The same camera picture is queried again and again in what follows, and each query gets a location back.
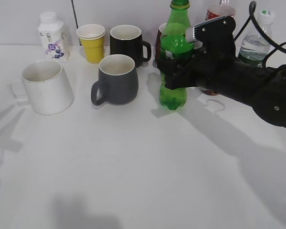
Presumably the white ceramic mug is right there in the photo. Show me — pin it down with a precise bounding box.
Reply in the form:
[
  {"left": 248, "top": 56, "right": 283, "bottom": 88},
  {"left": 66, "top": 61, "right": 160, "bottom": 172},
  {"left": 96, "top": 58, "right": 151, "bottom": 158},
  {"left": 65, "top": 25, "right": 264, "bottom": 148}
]
[{"left": 10, "top": 60, "right": 74, "bottom": 115}]

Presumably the green plastic soda bottle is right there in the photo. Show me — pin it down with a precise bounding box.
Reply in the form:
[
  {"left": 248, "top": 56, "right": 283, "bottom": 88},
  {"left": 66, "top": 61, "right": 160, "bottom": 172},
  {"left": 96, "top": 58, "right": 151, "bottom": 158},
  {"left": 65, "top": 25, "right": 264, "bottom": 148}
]
[{"left": 159, "top": 0, "right": 194, "bottom": 110}]

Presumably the brown coffee bottle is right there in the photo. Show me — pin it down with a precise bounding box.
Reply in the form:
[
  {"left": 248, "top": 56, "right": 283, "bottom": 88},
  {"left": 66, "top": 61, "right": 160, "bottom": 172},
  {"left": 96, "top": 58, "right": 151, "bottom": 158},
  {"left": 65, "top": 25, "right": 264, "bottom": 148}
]
[{"left": 200, "top": 87, "right": 218, "bottom": 96}]

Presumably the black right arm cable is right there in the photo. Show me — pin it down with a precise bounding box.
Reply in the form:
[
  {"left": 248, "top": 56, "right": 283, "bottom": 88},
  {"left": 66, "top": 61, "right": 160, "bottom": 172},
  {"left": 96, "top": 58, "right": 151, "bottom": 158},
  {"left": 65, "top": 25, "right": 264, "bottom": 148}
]
[{"left": 233, "top": 0, "right": 286, "bottom": 68}]

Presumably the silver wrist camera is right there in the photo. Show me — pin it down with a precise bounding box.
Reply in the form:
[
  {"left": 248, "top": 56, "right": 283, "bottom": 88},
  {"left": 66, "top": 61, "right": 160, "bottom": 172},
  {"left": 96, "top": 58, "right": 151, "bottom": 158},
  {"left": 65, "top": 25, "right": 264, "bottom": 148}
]
[{"left": 185, "top": 26, "right": 201, "bottom": 43}]

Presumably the dark grey ceramic mug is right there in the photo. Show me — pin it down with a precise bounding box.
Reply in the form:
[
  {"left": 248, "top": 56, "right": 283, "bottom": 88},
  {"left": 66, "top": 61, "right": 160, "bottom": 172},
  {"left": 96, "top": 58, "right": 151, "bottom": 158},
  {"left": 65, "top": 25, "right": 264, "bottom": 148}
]
[{"left": 91, "top": 54, "right": 139, "bottom": 106}]

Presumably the red label cola bottle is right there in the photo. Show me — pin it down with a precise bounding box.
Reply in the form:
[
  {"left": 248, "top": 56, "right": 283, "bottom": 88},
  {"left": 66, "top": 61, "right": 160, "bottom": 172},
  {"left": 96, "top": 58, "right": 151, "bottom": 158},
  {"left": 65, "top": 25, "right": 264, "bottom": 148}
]
[{"left": 205, "top": 0, "right": 236, "bottom": 20}]

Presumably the white blueberry yogurt carton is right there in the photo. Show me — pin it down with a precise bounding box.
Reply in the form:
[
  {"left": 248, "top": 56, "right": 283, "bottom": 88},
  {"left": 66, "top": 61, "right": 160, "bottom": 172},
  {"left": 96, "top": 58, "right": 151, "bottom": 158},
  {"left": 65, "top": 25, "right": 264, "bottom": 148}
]
[{"left": 38, "top": 11, "right": 71, "bottom": 62}]

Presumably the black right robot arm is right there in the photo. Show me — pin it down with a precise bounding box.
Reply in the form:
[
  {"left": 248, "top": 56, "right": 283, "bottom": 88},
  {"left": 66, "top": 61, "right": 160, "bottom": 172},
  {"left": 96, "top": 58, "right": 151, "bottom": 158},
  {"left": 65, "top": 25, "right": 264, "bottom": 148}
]
[{"left": 157, "top": 16, "right": 286, "bottom": 127}]

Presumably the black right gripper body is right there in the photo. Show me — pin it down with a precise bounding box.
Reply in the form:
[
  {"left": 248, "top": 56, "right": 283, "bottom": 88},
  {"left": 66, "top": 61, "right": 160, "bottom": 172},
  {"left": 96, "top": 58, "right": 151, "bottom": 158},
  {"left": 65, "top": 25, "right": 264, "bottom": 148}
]
[{"left": 157, "top": 16, "right": 236, "bottom": 90}]

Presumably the black ceramic mug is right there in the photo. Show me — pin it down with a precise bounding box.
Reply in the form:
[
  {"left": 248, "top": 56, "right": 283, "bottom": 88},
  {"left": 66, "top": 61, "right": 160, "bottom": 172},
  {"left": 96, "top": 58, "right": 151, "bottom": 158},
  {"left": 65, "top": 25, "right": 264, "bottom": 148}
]
[{"left": 110, "top": 24, "right": 152, "bottom": 67}]

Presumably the clear green-label water bottle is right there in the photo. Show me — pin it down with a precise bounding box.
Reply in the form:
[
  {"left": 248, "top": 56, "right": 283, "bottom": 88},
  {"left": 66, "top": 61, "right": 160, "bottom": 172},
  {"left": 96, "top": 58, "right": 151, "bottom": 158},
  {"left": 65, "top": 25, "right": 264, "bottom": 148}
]
[{"left": 238, "top": 10, "right": 276, "bottom": 67}]

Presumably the black cable on wall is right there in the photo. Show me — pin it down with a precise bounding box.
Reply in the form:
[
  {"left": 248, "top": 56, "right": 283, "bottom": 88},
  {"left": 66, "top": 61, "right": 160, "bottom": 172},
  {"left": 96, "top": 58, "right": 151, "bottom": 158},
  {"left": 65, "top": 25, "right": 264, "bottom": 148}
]
[{"left": 71, "top": 0, "right": 82, "bottom": 46}]

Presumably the yellow paper cup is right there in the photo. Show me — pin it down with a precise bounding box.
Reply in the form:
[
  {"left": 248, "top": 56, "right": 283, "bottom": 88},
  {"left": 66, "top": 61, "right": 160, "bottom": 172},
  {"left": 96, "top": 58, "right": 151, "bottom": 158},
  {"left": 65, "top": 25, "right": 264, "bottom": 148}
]
[{"left": 76, "top": 24, "right": 105, "bottom": 63}]

